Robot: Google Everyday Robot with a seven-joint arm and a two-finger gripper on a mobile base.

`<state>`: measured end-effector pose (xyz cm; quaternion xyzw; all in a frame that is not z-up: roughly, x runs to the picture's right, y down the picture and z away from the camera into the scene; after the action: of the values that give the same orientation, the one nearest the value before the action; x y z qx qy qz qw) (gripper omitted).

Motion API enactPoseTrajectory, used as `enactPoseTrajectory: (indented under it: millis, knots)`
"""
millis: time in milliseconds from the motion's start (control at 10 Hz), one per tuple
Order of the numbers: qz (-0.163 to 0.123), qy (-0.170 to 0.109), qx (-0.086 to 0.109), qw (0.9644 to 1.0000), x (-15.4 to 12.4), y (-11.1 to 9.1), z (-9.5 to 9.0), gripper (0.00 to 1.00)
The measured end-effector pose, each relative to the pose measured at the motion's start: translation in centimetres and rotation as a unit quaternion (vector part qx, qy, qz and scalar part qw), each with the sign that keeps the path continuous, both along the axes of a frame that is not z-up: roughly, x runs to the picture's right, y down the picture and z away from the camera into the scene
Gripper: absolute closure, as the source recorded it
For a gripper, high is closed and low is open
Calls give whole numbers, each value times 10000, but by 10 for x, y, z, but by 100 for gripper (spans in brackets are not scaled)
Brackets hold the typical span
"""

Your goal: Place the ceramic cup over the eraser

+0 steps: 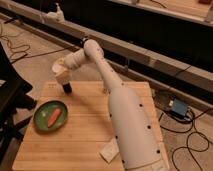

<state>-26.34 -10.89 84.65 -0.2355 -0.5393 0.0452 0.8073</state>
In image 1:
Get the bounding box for white object on rail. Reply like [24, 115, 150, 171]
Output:
[44, 4, 65, 22]

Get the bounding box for black chair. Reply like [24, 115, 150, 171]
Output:
[0, 43, 37, 164]

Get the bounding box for white sponge block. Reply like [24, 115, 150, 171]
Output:
[99, 138, 119, 163]

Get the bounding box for orange carrot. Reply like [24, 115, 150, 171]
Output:
[48, 108, 61, 127]

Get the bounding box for black floor cable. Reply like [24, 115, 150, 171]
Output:
[0, 19, 88, 64]

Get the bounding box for green plate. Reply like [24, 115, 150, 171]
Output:
[33, 100, 68, 133]

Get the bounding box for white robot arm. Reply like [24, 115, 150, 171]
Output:
[52, 39, 169, 171]

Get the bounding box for blue power box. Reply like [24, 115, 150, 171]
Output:
[169, 99, 188, 118]

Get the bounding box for black eraser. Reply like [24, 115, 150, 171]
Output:
[63, 84, 72, 93]

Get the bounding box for black cable right floor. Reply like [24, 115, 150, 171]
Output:
[157, 108, 213, 171]

